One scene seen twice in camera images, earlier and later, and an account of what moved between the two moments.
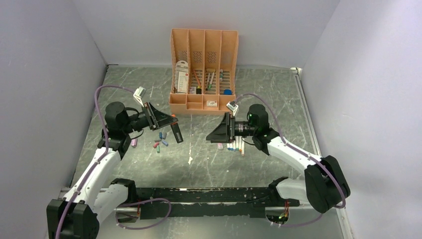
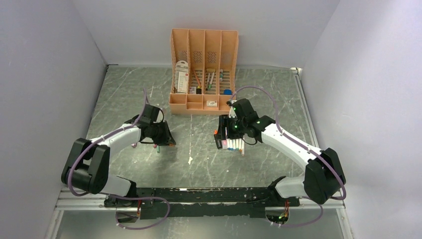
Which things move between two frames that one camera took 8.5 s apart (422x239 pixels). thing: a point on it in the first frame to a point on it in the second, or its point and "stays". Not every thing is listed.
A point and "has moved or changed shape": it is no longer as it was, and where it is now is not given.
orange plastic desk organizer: [203, 71] stays
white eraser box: [211, 103] stays
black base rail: [210, 202] stays
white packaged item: [181, 76] stays
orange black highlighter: [176, 132] has moved or changed shape
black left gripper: [164, 119] to [167, 138]
